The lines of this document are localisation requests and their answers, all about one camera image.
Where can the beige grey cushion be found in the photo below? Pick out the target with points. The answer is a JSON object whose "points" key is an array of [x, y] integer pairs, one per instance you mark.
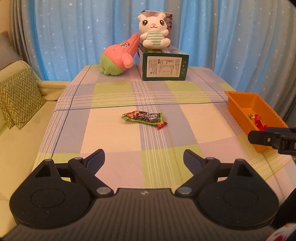
{"points": [[8, 53]]}

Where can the blue star curtain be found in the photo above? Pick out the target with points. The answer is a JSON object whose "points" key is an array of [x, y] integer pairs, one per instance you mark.
{"points": [[250, 44]]}

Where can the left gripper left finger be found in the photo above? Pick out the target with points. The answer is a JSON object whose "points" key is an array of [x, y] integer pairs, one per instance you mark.
{"points": [[84, 170]]}

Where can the small red candy wrapper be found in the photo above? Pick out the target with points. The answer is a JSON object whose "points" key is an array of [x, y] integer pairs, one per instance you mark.
{"points": [[161, 125]]}

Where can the grey brown box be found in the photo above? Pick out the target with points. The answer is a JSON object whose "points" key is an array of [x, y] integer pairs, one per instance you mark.
{"points": [[168, 19]]}

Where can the green brown snack packet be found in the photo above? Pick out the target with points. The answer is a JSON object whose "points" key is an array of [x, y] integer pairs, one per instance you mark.
{"points": [[144, 117]]}

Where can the light green sofa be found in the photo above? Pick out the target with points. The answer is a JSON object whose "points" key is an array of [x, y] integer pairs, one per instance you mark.
{"points": [[19, 147]]}

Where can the green white carton box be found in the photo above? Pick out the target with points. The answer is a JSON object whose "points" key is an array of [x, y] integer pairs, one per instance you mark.
{"points": [[161, 65]]}

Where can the red snack packet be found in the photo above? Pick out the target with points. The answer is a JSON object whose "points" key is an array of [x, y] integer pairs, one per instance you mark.
{"points": [[259, 123]]}

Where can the orange plastic basket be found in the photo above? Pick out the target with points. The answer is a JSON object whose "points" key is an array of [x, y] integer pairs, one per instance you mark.
{"points": [[240, 104]]}

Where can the green zigzag cushion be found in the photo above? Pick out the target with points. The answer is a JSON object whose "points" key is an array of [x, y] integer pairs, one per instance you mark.
{"points": [[20, 98]]}

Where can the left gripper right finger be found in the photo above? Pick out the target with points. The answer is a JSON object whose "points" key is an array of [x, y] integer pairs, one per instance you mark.
{"points": [[203, 170]]}

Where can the white bunny plush toy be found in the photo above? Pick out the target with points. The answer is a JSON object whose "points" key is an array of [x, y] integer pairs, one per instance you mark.
{"points": [[153, 31]]}

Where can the pink green star plush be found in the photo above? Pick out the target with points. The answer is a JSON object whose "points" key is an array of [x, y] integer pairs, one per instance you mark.
{"points": [[117, 58]]}

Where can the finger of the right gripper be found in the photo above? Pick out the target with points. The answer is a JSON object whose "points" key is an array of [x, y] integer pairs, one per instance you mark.
{"points": [[278, 130], [269, 138]]}

